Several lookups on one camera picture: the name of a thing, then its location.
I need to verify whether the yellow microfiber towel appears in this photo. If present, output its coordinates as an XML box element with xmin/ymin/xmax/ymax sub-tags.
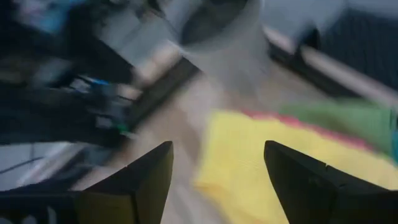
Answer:
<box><xmin>193</xmin><ymin>110</ymin><xmax>398</xmax><ymax>224</ymax></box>

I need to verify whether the pink microfiber towel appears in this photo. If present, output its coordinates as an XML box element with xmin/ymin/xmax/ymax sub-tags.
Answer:
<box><xmin>242</xmin><ymin>108</ymin><xmax>374</xmax><ymax>152</ymax></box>

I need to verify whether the green plant in white pot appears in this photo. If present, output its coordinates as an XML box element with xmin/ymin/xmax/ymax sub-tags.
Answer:
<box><xmin>177</xmin><ymin>0</ymin><xmax>273</xmax><ymax>93</ymax></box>

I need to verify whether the blue microfiber towel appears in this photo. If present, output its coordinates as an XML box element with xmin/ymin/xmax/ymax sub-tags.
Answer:
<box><xmin>390</xmin><ymin>129</ymin><xmax>398</xmax><ymax>164</ymax></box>

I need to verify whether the bright green microfiber towel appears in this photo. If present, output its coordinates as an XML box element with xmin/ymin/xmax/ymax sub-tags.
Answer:
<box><xmin>279</xmin><ymin>98</ymin><xmax>398</xmax><ymax>156</ymax></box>

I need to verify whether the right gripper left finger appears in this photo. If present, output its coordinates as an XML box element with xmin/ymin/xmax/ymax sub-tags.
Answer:
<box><xmin>0</xmin><ymin>140</ymin><xmax>174</xmax><ymax>224</ymax></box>

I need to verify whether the black floor vent grille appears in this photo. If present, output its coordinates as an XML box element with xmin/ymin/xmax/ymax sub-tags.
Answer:
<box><xmin>320</xmin><ymin>7</ymin><xmax>398</xmax><ymax>90</ymax></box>

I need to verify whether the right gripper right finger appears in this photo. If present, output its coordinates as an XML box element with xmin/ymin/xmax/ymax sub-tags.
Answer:
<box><xmin>263</xmin><ymin>139</ymin><xmax>398</xmax><ymax>224</ymax></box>

